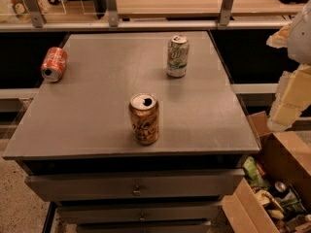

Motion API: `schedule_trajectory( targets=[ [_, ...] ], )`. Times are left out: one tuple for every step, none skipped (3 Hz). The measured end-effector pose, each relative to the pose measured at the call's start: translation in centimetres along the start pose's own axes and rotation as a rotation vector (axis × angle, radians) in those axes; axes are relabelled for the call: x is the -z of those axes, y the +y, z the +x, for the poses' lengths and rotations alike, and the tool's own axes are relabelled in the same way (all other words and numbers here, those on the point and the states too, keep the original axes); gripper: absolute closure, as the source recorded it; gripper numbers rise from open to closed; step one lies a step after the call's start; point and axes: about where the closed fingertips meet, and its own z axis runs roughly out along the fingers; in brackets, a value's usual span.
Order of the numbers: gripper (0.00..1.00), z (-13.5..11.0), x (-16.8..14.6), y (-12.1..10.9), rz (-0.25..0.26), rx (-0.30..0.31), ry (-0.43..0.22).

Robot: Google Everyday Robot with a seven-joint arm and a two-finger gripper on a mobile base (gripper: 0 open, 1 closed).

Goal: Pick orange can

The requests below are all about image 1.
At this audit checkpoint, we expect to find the green snack bag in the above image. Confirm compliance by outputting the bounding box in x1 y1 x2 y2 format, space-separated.
243 156 267 189

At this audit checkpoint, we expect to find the silver can in box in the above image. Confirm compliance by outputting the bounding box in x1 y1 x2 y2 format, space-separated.
272 182 289 197

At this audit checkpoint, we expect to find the cardboard box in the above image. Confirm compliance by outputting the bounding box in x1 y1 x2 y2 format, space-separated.
223 112 311 233

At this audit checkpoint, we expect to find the colourful package top left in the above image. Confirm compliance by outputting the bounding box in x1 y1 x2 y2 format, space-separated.
0 0 47 27

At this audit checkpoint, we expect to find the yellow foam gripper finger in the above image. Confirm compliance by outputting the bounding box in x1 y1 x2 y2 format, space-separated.
266 23 292 49
267 64 311 132

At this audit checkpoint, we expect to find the white green soda can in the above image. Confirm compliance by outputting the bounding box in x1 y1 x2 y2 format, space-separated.
167 35 190 78

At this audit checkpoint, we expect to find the red soda can lying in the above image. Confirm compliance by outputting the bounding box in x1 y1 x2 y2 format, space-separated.
41 47 67 83

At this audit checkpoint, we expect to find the grey drawer cabinet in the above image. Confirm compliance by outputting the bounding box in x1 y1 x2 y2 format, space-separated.
3 31 259 233

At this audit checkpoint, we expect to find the white rounded gripper body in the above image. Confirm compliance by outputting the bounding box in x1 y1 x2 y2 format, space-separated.
288 0 311 64

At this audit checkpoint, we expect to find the orange-brown soda can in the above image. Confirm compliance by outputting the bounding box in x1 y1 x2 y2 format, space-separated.
128 93 158 145

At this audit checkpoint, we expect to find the metal railing frame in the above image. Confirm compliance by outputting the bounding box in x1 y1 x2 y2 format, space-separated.
0 0 299 32

